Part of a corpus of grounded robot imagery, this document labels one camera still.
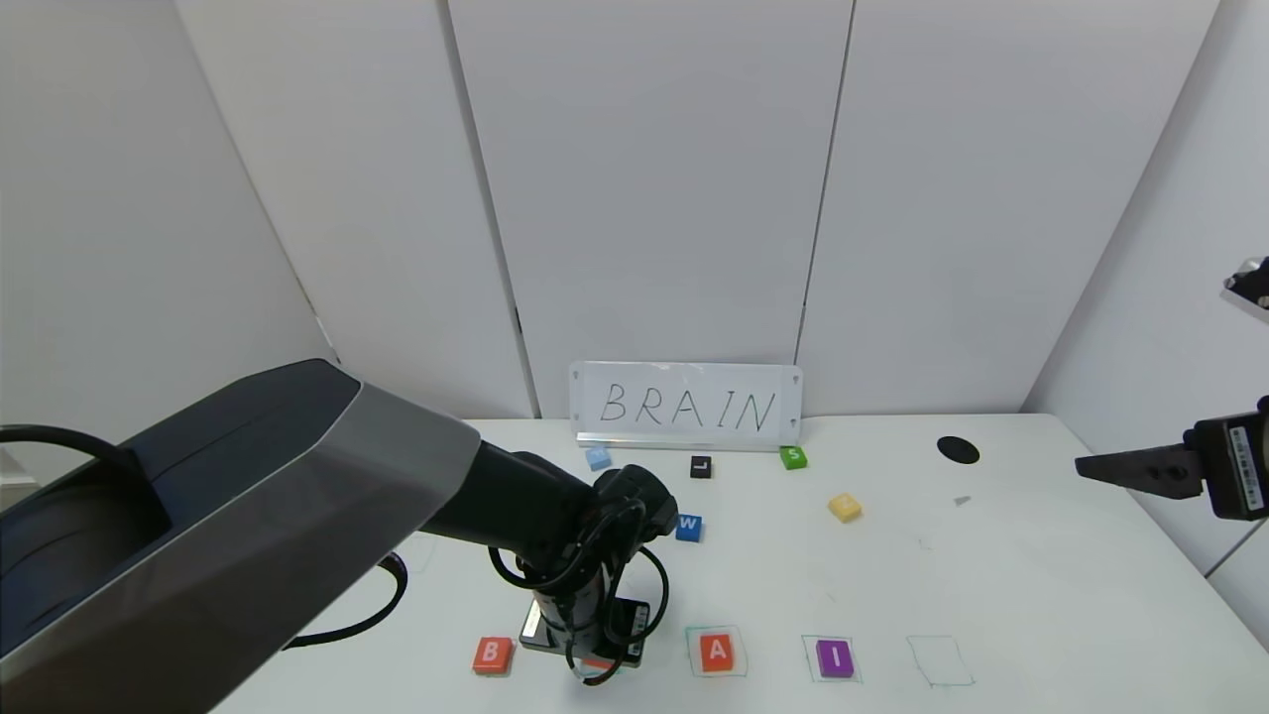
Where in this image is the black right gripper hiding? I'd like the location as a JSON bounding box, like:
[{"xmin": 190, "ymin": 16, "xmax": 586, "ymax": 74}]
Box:
[{"xmin": 1074, "ymin": 395, "xmax": 1269, "ymax": 522}]

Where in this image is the white BRAIN sign board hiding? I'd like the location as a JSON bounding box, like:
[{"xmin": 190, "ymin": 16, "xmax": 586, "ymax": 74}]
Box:
[{"xmin": 569, "ymin": 361, "xmax": 804, "ymax": 452}]

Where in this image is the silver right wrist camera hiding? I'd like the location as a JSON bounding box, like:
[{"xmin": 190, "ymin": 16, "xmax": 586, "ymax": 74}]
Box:
[{"xmin": 1221, "ymin": 256, "xmax": 1269, "ymax": 323}]

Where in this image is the black left wrist camera cable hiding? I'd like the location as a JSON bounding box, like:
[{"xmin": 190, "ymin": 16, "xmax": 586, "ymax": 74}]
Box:
[{"xmin": 486, "ymin": 496, "xmax": 671, "ymax": 687}]

